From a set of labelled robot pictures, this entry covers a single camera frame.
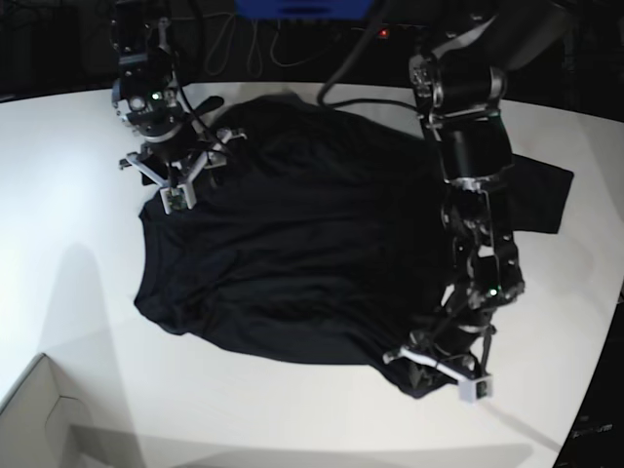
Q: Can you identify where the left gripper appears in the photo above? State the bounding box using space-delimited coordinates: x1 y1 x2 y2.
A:
383 311 496 403

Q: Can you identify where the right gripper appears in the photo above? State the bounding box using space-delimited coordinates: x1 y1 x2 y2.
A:
118 125 247 210

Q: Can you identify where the black t-shirt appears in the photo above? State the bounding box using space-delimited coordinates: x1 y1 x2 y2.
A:
134 93 575 401

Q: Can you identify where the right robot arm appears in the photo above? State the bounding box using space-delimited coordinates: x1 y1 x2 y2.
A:
111 1 247 215

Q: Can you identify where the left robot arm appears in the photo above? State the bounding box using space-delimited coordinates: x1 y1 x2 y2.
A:
383 1 578 403

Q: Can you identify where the blue bin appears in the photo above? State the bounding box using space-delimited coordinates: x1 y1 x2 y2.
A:
235 0 373 20

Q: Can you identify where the black power strip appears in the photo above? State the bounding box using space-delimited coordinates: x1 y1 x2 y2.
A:
372 23 431 42

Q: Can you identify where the white cardboard box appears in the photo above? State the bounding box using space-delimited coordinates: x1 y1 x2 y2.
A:
0 353 147 468

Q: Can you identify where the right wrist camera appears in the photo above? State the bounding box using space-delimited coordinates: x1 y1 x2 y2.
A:
160 187 187 215

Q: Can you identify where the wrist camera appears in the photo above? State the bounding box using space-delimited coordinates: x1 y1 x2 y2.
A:
160 187 187 215
476 379 492 400

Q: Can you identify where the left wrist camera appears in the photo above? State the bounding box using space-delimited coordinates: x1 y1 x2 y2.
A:
476 379 492 400

